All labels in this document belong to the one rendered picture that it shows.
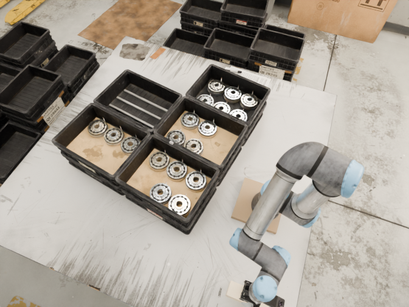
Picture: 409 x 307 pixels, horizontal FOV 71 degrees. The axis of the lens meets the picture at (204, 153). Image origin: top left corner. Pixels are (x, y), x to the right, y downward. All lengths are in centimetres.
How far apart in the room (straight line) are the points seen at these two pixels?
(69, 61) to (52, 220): 160
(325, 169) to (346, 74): 257
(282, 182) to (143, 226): 79
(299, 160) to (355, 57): 284
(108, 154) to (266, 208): 90
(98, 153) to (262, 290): 103
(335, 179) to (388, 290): 161
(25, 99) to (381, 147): 295
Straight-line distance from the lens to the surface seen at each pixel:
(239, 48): 281
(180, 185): 142
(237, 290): 138
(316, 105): 203
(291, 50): 271
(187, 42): 303
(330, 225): 243
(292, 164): 96
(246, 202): 152
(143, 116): 168
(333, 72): 343
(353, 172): 97
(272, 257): 109
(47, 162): 183
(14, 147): 259
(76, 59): 286
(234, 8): 308
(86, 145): 164
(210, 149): 152
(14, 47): 301
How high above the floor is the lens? 212
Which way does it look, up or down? 59 degrees down
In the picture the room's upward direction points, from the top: 2 degrees clockwise
